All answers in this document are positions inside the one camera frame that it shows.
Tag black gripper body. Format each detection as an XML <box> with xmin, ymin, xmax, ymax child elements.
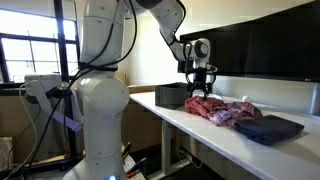
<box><xmin>187</xmin><ymin>68</ymin><xmax>214</xmax><ymax>90</ymax></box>

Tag plain pink cloth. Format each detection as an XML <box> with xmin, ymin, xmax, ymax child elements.
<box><xmin>184</xmin><ymin>95</ymin><xmax>231</xmax><ymax>118</ymax></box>

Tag pink blue floral cloth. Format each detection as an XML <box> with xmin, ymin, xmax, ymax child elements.
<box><xmin>206</xmin><ymin>101</ymin><xmax>264</xmax><ymax>128</ymax></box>

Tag grey rectangular box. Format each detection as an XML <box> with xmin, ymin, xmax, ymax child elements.
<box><xmin>154</xmin><ymin>82</ymin><xmax>191</xmax><ymax>110</ymax></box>

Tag brown cardboard box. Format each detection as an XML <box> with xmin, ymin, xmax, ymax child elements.
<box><xmin>113</xmin><ymin>73</ymin><xmax>163</xmax><ymax>153</ymax></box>

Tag black flat monitor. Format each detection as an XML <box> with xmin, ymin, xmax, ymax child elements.
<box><xmin>250</xmin><ymin>0</ymin><xmax>320</xmax><ymax>84</ymax></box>
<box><xmin>178</xmin><ymin>21</ymin><xmax>253</xmax><ymax>77</ymax></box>

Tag white desk leg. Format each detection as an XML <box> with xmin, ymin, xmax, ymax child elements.
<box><xmin>161</xmin><ymin>119</ymin><xmax>192</xmax><ymax>178</ymax></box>

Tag dark navy folded cloth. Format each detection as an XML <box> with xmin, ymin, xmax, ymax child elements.
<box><xmin>233</xmin><ymin>114</ymin><xmax>305</xmax><ymax>147</ymax></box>

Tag black vertical pole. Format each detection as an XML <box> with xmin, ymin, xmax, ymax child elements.
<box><xmin>53</xmin><ymin>0</ymin><xmax>78</xmax><ymax>158</ymax></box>

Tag white bin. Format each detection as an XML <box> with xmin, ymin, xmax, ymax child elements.
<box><xmin>0</xmin><ymin>136</ymin><xmax>14</xmax><ymax>173</ymax></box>

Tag white cable under desk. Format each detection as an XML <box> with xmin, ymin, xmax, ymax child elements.
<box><xmin>176</xmin><ymin>149</ymin><xmax>203</xmax><ymax>170</ymax></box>

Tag red and black cables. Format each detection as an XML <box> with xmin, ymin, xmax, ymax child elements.
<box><xmin>121</xmin><ymin>141</ymin><xmax>148</xmax><ymax>179</ymax></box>

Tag black cable strap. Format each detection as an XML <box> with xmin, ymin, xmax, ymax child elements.
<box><xmin>76</xmin><ymin>61</ymin><xmax>118</xmax><ymax>73</ymax></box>

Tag white device on bracket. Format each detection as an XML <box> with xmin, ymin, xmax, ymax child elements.
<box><xmin>23</xmin><ymin>73</ymin><xmax>83</xmax><ymax>133</ymax></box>

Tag white hanging cable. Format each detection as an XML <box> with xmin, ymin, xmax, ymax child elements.
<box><xmin>4</xmin><ymin>83</ymin><xmax>40</xmax><ymax>179</ymax></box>

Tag dark window frame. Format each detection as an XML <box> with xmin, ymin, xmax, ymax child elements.
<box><xmin>0</xmin><ymin>6</ymin><xmax>81</xmax><ymax>90</ymax></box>

